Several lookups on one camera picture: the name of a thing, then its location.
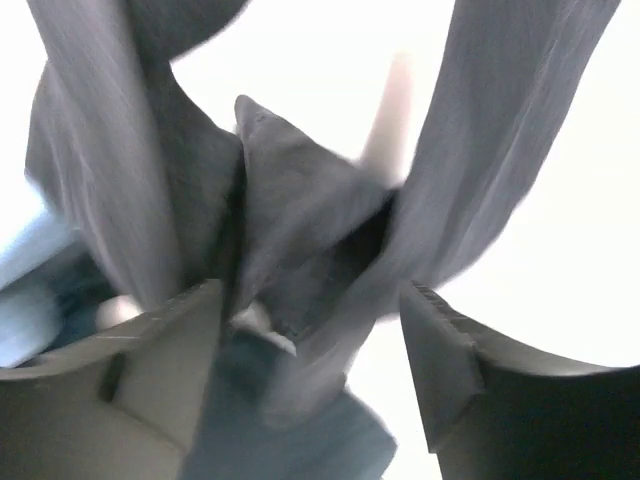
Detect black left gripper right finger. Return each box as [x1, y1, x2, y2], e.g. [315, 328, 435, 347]
[400, 285, 639, 480]

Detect black denim trousers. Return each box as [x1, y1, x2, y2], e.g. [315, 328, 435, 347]
[26, 1, 618, 427]

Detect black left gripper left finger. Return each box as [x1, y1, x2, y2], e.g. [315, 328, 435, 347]
[1, 280, 221, 480]

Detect light blue hanging trousers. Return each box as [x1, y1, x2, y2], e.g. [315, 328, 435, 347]
[1, 213, 396, 479]

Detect pink plastic hanger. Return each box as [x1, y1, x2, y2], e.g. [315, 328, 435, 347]
[359, 51, 414, 187]

